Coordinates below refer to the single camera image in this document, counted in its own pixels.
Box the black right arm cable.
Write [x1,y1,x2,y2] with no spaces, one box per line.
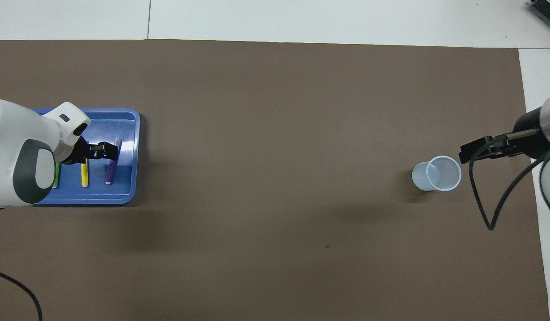
[469,137,550,230]

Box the blue plastic tray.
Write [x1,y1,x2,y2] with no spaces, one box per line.
[33,108,141,205]

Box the translucent plastic cup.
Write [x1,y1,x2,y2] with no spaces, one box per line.
[412,156,462,192]

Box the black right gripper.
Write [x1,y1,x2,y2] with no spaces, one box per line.
[459,107,550,164]

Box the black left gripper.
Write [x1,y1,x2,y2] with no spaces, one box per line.
[61,136,119,165]

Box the grey striped device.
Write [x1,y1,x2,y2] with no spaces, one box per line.
[528,0,550,28]

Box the purple marker pen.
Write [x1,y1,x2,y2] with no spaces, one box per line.
[105,137,123,185]

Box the brown table mat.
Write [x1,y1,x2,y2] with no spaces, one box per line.
[0,39,550,321]

